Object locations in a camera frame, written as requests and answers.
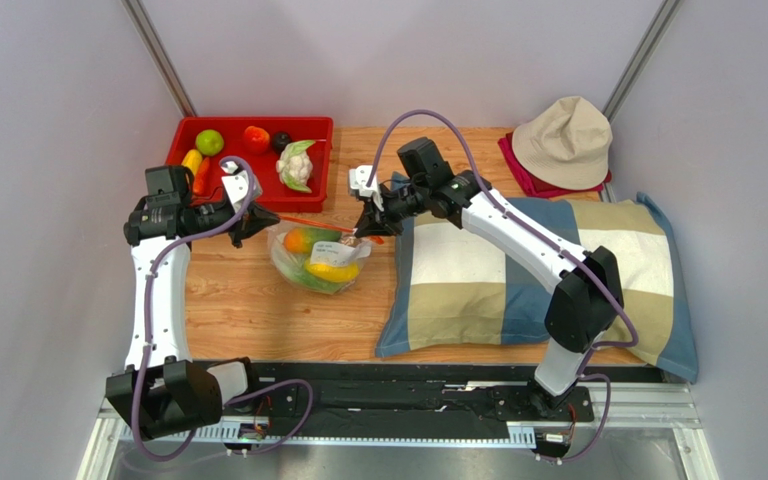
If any red cloth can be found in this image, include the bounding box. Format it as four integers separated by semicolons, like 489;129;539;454
497;132;605;199

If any green orange mango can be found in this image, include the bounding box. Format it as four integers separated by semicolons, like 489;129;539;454
282;226;342;255

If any red tomato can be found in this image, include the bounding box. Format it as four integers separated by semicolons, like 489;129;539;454
242;125;271;155

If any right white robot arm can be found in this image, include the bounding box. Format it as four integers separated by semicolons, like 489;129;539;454
348;137;623;418

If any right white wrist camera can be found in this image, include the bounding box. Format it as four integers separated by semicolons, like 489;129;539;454
348;165;384;211

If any plaid pillow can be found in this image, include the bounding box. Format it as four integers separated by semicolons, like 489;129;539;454
375;193;699;382

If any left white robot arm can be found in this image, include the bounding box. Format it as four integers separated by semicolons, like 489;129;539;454
105;156;279;440

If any clear zip top bag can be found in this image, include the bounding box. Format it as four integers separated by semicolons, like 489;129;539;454
266;217;383;294

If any yellow corn cob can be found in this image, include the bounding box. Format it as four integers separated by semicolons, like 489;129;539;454
181;149;204;175

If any dark avocado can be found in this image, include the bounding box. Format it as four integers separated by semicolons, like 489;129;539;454
270;131;293;155

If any beige bucket hat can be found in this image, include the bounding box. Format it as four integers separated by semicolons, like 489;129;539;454
511;96;613;191

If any white cauliflower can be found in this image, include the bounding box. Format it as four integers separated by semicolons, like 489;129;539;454
276;140;315;193

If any red plastic bin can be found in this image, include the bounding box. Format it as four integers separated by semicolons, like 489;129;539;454
166;116;333;213

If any green lettuce cabbage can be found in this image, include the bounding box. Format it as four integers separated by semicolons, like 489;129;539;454
270;246;346;294

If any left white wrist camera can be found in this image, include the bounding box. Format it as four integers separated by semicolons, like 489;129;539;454
221;169;263;212

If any green lime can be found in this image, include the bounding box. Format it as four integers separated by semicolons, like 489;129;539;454
195;129;225;157

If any orange carrot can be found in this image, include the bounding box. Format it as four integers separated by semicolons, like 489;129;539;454
192;157;211;197

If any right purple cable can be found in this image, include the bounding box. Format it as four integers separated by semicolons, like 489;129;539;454
365;109;641;465

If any yellow bell pepper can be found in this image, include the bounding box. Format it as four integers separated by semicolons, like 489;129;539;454
304;260;361;283

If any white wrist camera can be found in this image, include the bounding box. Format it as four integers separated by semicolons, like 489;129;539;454
221;169;263;212
348;165;384;211

